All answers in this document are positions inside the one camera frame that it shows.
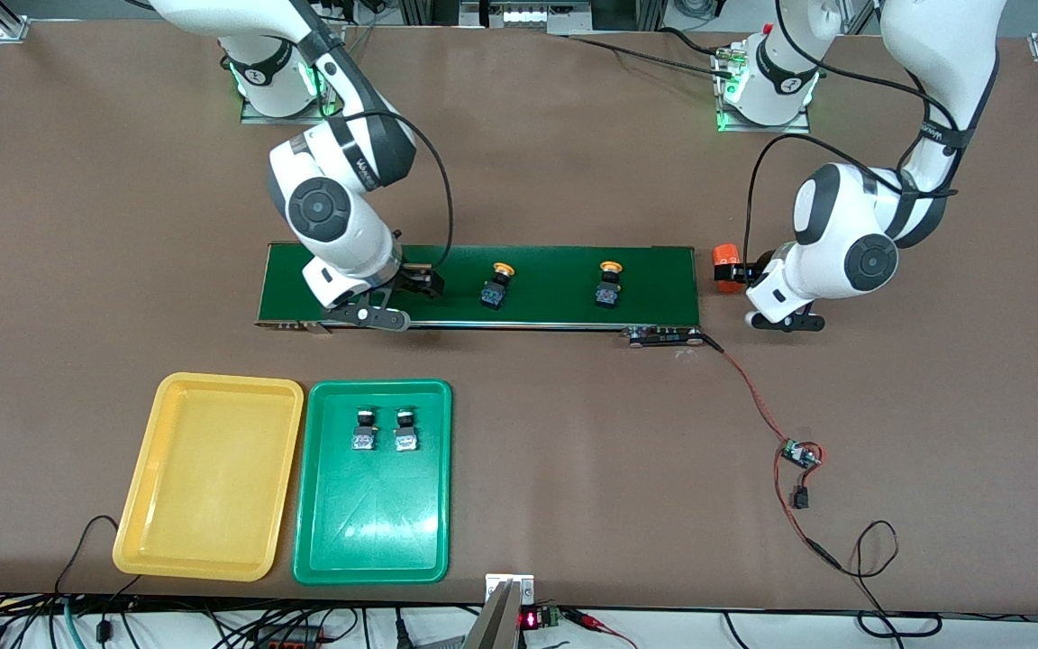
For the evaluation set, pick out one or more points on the green plastic tray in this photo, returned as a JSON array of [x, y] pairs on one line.
[[375, 523]]

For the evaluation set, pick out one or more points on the small black connector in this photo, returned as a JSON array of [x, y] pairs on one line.
[[800, 498]]

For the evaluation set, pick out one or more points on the grey metal camera mount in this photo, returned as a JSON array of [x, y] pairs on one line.
[[496, 622]]

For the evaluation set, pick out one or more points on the red digit display module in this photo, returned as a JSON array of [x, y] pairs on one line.
[[530, 619]]

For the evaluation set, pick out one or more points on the green push button switch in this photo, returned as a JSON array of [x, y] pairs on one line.
[[405, 440], [363, 440]]

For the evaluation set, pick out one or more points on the green conveyor belt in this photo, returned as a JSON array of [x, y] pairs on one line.
[[555, 288]]

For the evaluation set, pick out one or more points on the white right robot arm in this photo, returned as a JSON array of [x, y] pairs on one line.
[[330, 212]]

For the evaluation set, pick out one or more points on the metal frame with light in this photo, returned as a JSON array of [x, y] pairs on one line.
[[528, 16]]

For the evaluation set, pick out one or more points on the yellow push button switch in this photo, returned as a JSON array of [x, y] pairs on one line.
[[493, 295], [608, 294]]

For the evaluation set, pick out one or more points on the red connector block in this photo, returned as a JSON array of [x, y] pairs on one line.
[[289, 642]]

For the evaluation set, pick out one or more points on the orange 4680 cylinder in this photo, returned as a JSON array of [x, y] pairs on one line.
[[726, 252]]

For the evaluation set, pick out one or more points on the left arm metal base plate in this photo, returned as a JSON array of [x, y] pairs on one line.
[[731, 127]]

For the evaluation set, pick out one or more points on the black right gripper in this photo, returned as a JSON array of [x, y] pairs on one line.
[[412, 279]]

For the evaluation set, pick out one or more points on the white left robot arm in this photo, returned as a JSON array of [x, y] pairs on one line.
[[843, 252]]

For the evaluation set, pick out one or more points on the red clip lead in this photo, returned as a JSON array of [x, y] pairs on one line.
[[591, 620]]

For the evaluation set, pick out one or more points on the small green circuit board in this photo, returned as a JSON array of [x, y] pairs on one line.
[[798, 453]]

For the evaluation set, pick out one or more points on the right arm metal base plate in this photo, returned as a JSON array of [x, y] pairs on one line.
[[249, 119]]

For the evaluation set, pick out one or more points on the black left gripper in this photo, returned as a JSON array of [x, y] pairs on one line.
[[751, 269]]

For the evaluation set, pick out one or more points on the yellow plastic tray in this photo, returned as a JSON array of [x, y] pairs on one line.
[[213, 478]]

